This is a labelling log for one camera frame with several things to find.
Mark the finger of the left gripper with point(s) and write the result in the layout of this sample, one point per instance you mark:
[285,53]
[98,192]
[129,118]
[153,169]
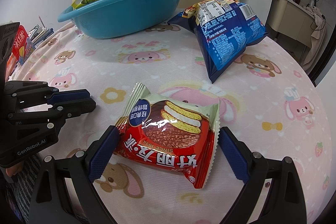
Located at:
[63,110]
[67,96]

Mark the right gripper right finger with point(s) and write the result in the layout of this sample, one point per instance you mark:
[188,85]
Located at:
[285,201]

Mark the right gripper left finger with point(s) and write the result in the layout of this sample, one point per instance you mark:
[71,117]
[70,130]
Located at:
[50,200]

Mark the red chocolate pie packet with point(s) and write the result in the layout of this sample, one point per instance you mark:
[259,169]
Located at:
[173,135]

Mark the dark blue snack bag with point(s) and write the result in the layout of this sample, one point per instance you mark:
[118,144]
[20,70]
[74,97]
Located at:
[223,28]

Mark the person's left hand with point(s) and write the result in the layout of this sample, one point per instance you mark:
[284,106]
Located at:
[14,169]

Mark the striped grey clothing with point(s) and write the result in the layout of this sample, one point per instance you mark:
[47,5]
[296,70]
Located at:
[21,190]

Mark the stack of books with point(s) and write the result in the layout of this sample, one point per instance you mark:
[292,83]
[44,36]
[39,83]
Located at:
[39,34]

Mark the red iced tea bottle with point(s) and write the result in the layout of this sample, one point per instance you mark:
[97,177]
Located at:
[22,46]

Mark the blue plastic basin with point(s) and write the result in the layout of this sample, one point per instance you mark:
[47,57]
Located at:
[105,19]

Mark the pink cartoon tablecloth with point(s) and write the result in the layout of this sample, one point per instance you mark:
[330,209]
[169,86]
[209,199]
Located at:
[265,98]

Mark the beige vanity cabinet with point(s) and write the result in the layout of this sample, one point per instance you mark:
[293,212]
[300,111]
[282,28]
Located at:
[285,17]

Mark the pink towel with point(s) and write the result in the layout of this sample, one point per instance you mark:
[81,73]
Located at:
[316,38]

